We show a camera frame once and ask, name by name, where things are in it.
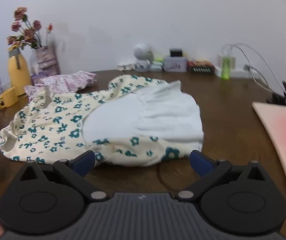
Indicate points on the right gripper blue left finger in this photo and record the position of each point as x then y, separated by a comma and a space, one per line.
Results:
83, 164

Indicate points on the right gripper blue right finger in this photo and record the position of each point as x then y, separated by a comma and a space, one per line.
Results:
201, 163

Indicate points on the cream green-flower garment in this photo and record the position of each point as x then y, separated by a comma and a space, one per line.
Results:
136, 121

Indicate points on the pink floral garment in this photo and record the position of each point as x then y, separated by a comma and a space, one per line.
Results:
61, 84

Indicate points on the green spray bottle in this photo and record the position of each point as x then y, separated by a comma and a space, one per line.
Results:
225, 68

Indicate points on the red black box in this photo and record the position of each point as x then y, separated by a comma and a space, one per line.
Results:
201, 67

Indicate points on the yellow mug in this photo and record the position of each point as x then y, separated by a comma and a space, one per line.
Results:
8, 98

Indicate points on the purple tissue box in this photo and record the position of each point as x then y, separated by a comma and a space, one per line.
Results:
36, 78

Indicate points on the white power strip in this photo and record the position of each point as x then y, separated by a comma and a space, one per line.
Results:
126, 67

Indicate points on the pink fuzzy vase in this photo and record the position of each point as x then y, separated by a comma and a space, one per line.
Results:
47, 61

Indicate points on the yellow thermos jug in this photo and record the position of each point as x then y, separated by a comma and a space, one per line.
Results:
18, 71

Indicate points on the white charger block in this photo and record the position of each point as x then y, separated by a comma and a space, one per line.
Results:
234, 72

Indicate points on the green white small boxes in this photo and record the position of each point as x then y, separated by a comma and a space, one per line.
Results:
156, 66

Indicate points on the small black box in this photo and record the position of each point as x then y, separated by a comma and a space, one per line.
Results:
175, 52

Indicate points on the white robot figurine speaker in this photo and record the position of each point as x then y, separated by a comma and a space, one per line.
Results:
144, 57

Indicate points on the dried rose bouquet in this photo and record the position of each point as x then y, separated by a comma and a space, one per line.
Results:
27, 33

